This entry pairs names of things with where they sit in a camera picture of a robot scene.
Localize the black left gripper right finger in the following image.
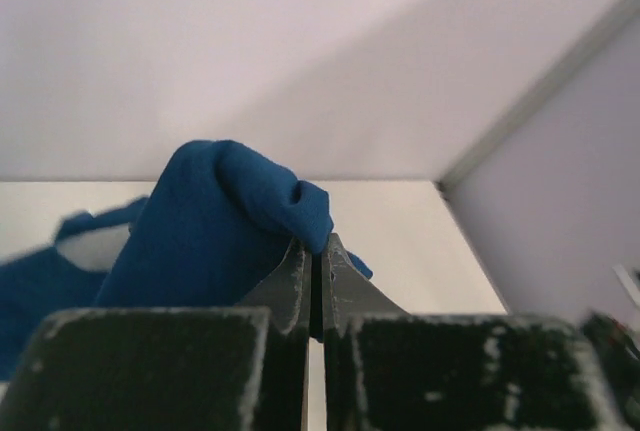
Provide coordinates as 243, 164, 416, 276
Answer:
319, 235, 628, 430

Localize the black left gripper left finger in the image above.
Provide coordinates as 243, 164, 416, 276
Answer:
1, 241, 312, 430

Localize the dark blue t-shirt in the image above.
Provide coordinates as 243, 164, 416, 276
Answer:
0, 138, 374, 381

